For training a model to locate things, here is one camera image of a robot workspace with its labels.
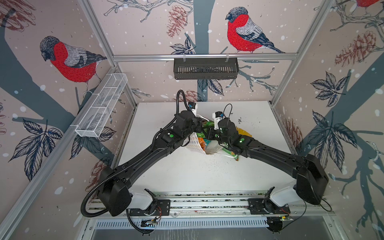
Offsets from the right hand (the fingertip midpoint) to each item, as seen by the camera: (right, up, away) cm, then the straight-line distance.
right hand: (203, 127), depth 80 cm
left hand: (0, +6, -4) cm, 7 cm away
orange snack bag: (-1, -9, -1) cm, 9 cm away
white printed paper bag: (+3, -12, +7) cm, 15 cm away
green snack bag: (+3, +1, +1) cm, 3 cm away
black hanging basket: (+3, +39, +24) cm, 46 cm away
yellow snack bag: (+27, -5, +18) cm, 32 cm away
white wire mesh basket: (-53, +3, -10) cm, 54 cm away
